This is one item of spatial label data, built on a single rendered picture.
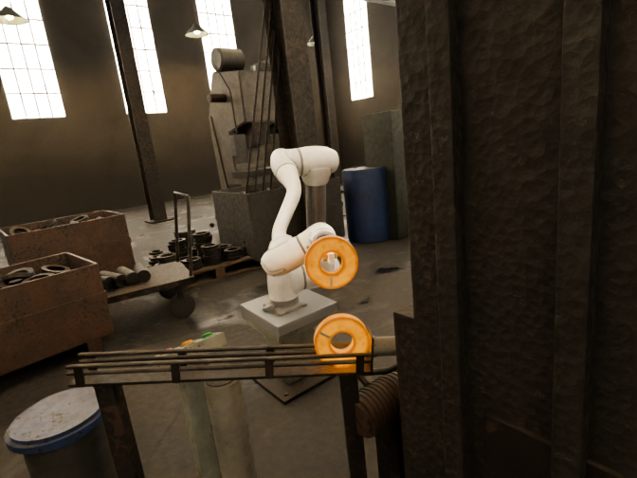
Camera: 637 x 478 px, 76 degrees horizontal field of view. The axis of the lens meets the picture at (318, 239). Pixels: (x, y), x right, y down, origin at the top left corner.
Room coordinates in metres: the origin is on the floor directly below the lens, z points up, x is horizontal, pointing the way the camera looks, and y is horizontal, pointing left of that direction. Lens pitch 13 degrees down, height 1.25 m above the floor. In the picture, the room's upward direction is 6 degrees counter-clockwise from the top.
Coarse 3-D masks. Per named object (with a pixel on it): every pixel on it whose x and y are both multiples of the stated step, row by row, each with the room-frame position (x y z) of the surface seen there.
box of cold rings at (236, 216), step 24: (216, 192) 4.70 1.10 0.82; (240, 192) 5.01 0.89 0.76; (264, 192) 4.19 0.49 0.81; (336, 192) 4.74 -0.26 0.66; (216, 216) 4.80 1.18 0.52; (240, 216) 4.27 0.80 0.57; (264, 216) 4.17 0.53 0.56; (336, 216) 4.71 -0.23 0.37; (240, 240) 4.35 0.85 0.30; (264, 240) 4.15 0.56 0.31
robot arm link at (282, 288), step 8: (296, 272) 2.00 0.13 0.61; (272, 280) 1.99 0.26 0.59; (280, 280) 1.97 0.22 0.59; (288, 280) 1.98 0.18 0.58; (296, 280) 1.99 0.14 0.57; (272, 288) 1.99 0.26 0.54; (280, 288) 1.97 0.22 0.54; (288, 288) 1.98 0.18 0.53; (296, 288) 2.00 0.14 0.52; (272, 296) 2.00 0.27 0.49; (280, 296) 1.98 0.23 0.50; (288, 296) 1.98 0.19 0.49; (296, 296) 2.02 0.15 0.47
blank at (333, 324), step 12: (324, 324) 1.02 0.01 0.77; (336, 324) 1.02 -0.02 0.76; (348, 324) 1.02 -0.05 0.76; (360, 324) 1.02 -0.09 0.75; (324, 336) 1.02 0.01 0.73; (360, 336) 1.02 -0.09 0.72; (324, 348) 1.02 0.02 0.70; (336, 348) 1.04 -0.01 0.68; (348, 348) 1.04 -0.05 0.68; (360, 348) 1.02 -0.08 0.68
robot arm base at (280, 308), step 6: (270, 300) 2.02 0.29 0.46; (294, 300) 2.00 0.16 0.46; (300, 300) 2.07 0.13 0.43; (264, 306) 1.99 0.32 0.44; (270, 306) 1.99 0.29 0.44; (276, 306) 1.99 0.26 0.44; (282, 306) 1.98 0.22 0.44; (288, 306) 1.98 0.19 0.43; (294, 306) 1.99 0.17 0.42; (300, 306) 2.02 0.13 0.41; (276, 312) 1.97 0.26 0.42; (282, 312) 1.95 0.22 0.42; (288, 312) 1.97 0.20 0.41
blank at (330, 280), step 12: (324, 240) 1.11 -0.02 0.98; (336, 240) 1.11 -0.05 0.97; (312, 252) 1.11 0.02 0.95; (324, 252) 1.11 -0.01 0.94; (336, 252) 1.11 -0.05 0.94; (348, 252) 1.11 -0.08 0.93; (312, 264) 1.10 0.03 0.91; (348, 264) 1.11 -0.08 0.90; (312, 276) 1.10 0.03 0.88; (324, 276) 1.10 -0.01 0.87; (336, 276) 1.11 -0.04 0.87; (348, 276) 1.11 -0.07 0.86
